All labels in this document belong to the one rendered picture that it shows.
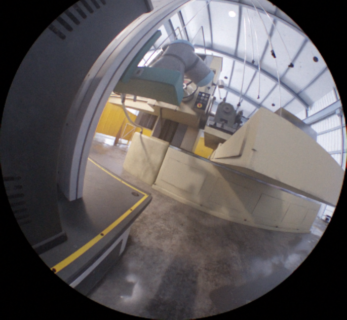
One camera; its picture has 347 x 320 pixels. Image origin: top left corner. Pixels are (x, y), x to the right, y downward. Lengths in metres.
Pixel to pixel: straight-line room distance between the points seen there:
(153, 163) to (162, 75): 1.25
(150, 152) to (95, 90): 1.29
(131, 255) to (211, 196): 1.08
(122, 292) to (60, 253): 0.36
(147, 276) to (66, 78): 0.69
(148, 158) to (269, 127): 1.44
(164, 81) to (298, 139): 0.35
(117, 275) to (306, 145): 0.73
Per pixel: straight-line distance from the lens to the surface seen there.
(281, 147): 0.21
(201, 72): 0.54
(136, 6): 0.26
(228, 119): 1.28
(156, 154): 1.47
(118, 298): 0.60
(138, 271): 0.65
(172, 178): 1.41
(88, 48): 0.18
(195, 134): 2.01
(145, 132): 4.43
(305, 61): 8.69
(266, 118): 0.21
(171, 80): 0.35
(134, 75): 0.41
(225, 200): 1.44
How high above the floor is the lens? 0.59
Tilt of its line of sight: level
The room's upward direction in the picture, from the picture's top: 21 degrees clockwise
